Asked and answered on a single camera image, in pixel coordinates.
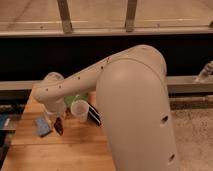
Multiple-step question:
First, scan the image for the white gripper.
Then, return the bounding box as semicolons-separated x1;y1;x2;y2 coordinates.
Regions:
44;101;66;124

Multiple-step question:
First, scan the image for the dark red pepper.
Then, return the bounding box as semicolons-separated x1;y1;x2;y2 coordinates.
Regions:
54;117;64;136

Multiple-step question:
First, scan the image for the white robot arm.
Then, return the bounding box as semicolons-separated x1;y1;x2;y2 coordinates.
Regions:
34;45;180;171

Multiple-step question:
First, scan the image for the clear plastic cup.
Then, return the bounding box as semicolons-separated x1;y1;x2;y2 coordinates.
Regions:
70;100;89;123

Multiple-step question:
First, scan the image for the black rectangular box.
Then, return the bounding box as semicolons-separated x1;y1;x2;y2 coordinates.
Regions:
88;105;101;126

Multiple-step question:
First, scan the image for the blue object at left edge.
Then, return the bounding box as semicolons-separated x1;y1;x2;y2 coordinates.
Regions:
0;115;10;130

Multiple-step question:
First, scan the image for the left metal post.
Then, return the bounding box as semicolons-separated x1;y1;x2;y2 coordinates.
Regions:
57;0;73;34

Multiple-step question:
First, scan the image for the metal post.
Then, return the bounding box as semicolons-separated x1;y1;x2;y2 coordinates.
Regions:
125;0;137;32
57;0;73;34

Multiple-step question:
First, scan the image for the right metal post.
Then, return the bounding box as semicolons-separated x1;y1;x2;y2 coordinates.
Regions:
125;0;137;32

